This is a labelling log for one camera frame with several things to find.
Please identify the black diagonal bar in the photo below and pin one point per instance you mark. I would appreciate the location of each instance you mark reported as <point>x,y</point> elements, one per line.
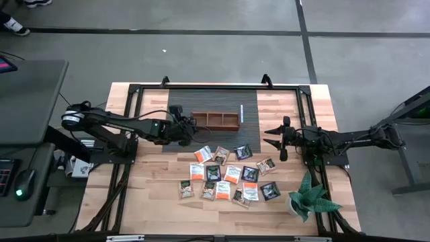
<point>67,142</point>

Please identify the grey desk with keyboard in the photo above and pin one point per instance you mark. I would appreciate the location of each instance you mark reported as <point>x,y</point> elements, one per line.
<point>20,215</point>

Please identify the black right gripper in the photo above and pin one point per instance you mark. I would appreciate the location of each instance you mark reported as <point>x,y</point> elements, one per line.
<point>292,138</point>

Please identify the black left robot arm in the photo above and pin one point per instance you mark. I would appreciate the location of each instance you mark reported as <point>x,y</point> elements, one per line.
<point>100,117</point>

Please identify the brown peach tea packet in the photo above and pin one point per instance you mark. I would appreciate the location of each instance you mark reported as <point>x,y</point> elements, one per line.
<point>221,156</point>
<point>238,198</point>
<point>266,166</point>
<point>208,190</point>
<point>186,189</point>

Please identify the black metal table frame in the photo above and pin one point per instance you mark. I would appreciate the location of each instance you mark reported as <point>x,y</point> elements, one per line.
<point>218,87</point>

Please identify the orange white tea packet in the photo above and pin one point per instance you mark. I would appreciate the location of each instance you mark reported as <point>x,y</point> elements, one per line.
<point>203,155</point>
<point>197,172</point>
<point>232,174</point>
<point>250,191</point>
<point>223,190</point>

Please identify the person's shoe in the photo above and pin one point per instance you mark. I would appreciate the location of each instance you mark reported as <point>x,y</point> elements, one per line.
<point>15,26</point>
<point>37,2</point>

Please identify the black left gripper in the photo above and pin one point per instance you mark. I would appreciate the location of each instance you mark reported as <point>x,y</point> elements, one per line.
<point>178,126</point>

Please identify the silver metal bracket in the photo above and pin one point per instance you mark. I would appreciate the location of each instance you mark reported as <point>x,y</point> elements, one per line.
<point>124,238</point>
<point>312,239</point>

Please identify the black metal desk frame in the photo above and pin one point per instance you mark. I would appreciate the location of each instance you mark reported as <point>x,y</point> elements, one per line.
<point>403,161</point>

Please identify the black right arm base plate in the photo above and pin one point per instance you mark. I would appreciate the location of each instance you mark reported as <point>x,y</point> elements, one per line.
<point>336,161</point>

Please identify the dark purple tea packet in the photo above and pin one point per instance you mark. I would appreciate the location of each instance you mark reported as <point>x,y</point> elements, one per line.
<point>250,174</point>
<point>243,152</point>
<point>270,191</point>
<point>213,173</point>

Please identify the wooden three-compartment tray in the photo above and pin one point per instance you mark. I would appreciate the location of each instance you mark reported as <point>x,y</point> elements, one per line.
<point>215,127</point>

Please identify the black frame clamp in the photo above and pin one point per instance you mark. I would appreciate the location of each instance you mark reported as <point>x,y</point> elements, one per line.
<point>164,81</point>
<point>267,80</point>

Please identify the grey woven placemat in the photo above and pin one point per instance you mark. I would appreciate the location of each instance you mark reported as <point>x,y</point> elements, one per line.
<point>215,101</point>

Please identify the green artificial plant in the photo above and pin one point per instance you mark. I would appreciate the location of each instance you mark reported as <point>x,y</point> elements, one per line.
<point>310,198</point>

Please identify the black lit computer mouse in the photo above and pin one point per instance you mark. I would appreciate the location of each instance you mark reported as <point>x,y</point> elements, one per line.
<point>25,181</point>

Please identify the white plant pot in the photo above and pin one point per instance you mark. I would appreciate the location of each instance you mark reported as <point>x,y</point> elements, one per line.
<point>289,206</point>

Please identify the large grey desk top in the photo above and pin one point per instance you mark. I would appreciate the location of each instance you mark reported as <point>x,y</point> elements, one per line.
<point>30,101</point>

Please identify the black backlit keyboard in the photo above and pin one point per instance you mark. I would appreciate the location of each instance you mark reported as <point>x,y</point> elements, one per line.
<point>5,174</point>

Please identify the silver ribbed block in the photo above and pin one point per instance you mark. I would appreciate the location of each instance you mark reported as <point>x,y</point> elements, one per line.
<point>88,144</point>

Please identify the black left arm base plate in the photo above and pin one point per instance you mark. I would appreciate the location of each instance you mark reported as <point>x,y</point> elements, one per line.
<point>100,158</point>

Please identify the white plastic strip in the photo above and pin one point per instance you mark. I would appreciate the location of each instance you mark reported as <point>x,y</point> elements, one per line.
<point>241,114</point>

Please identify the screen with pink display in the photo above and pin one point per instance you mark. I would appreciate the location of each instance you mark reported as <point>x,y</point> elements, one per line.
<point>6,65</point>

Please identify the white printed box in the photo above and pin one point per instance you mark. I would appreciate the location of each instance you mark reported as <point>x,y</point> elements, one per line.
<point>80,169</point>

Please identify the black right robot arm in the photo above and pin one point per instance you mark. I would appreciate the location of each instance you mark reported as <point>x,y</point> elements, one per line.
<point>352,139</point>

